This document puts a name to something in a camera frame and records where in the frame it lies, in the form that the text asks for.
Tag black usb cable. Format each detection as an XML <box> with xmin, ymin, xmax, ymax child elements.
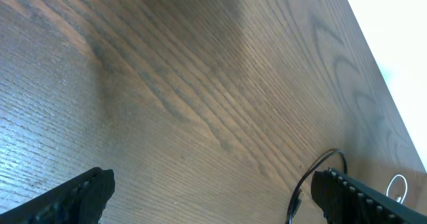
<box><xmin>285</xmin><ymin>149</ymin><xmax>348</xmax><ymax>224</ymax></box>

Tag white usb cable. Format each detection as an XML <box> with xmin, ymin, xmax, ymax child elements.
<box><xmin>386</xmin><ymin>174</ymin><xmax>408</xmax><ymax>204</ymax></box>

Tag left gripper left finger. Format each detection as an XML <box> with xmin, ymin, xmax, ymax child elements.
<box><xmin>1</xmin><ymin>167</ymin><xmax>115</xmax><ymax>224</ymax></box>

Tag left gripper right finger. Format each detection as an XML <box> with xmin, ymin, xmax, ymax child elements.
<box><xmin>311</xmin><ymin>169</ymin><xmax>426</xmax><ymax>224</ymax></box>

